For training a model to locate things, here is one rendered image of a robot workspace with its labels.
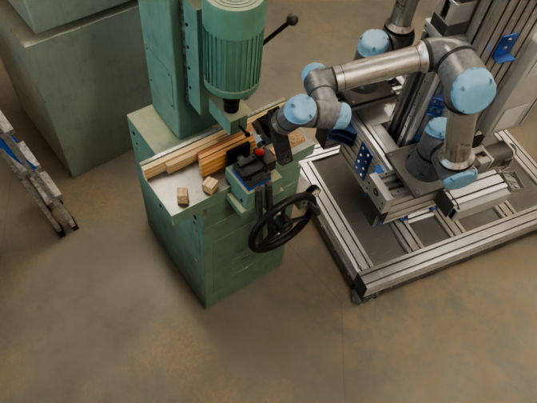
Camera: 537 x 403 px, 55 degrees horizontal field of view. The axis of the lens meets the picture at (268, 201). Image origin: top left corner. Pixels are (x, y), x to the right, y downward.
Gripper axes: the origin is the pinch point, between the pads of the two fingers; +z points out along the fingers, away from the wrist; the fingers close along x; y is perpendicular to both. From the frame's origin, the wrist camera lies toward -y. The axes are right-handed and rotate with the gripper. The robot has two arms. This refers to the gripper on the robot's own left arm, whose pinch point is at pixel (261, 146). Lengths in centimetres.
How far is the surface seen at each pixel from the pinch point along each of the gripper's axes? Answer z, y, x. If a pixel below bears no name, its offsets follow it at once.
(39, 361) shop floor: 101, -34, 95
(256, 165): 3.4, -4.6, 3.5
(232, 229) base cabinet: 38.8, -21.0, 9.4
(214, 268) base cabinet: 59, -33, 18
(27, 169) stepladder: 81, 40, 63
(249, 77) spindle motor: -14.4, 19.0, -0.4
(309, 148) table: 14.9, -7.2, -23.6
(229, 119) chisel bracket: 5.4, 13.0, 3.3
